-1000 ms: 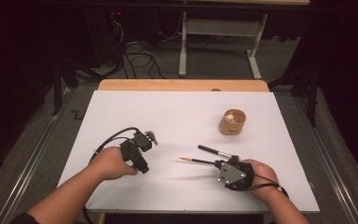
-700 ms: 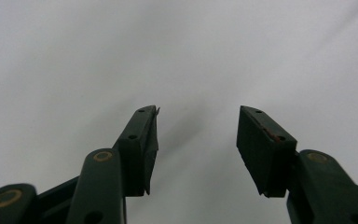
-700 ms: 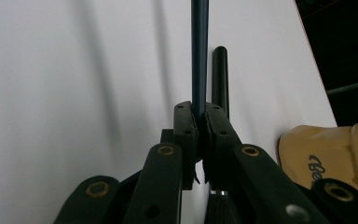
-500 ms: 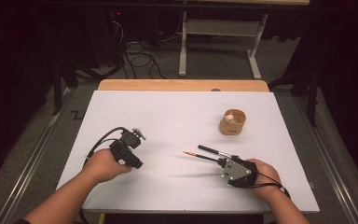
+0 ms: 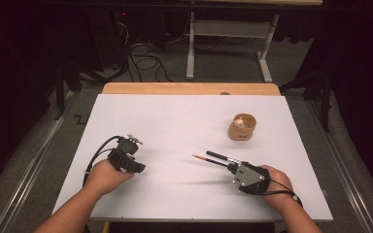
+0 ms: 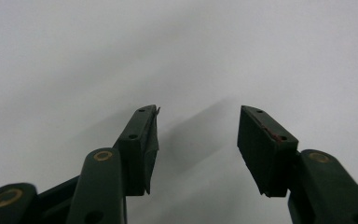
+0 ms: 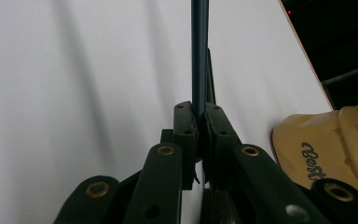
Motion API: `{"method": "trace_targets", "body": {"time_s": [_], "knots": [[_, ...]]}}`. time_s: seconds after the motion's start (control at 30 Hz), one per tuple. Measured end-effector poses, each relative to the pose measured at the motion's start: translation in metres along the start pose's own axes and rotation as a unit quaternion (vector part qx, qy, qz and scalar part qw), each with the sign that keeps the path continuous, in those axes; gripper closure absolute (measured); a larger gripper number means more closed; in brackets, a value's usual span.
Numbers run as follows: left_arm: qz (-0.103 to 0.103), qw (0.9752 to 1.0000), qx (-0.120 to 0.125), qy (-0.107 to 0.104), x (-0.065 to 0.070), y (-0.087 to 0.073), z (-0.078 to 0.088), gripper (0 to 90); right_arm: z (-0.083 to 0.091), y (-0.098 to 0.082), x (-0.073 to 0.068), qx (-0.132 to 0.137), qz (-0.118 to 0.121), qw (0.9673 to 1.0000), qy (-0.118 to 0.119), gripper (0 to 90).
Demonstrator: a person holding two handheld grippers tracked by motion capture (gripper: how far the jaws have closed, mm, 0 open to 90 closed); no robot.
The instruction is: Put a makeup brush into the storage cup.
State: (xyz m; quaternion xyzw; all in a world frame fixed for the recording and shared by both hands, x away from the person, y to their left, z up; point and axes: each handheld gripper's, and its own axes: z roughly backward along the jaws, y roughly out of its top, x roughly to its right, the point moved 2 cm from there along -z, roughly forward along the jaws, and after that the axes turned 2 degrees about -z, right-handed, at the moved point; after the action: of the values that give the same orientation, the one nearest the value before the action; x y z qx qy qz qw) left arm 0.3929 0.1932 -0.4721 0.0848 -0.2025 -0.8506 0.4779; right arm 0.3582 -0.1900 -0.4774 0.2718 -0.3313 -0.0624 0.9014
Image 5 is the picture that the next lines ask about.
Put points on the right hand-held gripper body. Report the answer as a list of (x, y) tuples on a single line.
[(251, 176)]

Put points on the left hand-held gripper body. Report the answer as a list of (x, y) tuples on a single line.
[(126, 149)]

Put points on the black makeup brush silver ferrule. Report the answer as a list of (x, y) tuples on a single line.
[(217, 155)]

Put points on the thin black orange-tipped brush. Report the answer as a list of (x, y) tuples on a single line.
[(212, 160)]

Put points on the tan wooden cup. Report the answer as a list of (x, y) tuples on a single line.
[(241, 132)]

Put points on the person's right hand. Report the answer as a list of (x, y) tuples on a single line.
[(280, 189)]

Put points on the person's left hand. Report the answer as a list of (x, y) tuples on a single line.
[(107, 179)]

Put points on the white table board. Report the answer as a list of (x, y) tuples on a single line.
[(175, 123)]

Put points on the wooden table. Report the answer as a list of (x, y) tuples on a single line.
[(191, 88)]

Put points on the black metal stand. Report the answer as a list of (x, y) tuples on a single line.
[(325, 97), (60, 90)]

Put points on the metal floor rail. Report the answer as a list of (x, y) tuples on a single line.
[(35, 161), (343, 168)]

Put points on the white frame desk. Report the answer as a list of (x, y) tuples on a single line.
[(230, 28)]

